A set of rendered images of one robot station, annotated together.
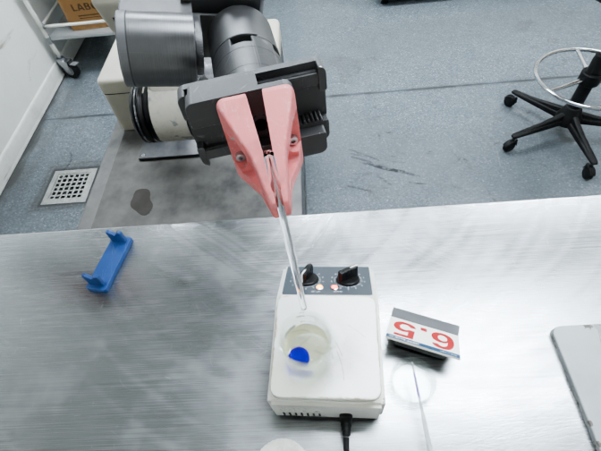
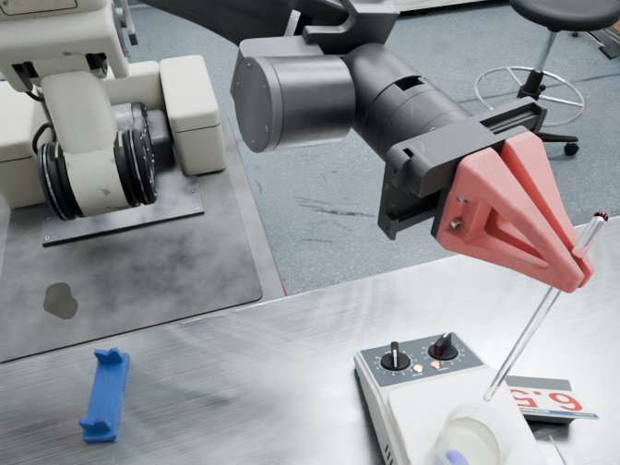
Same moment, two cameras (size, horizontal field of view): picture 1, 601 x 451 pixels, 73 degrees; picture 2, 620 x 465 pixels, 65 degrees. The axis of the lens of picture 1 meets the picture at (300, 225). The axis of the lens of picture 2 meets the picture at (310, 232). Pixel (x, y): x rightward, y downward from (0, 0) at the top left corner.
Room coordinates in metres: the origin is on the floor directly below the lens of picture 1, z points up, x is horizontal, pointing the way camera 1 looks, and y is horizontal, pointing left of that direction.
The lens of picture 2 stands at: (0.07, 0.19, 1.29)
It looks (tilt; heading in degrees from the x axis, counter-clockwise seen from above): 48 degrees down; 338
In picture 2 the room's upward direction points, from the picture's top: 1 degrees clockwise
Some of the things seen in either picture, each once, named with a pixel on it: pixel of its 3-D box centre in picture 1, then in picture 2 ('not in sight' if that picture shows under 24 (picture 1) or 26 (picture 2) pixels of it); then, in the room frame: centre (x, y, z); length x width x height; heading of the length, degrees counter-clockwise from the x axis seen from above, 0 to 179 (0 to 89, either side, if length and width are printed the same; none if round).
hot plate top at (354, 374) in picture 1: (325, 344); (467, 438); (0.17, -0.01, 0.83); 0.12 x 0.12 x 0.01; 81
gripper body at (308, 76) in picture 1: (253, 94); (434, 146); (0.27, 0.02, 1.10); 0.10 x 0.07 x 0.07; 96
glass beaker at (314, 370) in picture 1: (309, 348); (471, 448); (0.15, 0.01, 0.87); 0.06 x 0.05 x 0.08; 70
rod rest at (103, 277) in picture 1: (106, 259); (103, 389); (0.37, 0.31, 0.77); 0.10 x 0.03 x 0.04; 164
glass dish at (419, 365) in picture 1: (412, 381); (551, 458); (0.13, -0.11, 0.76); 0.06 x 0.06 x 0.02
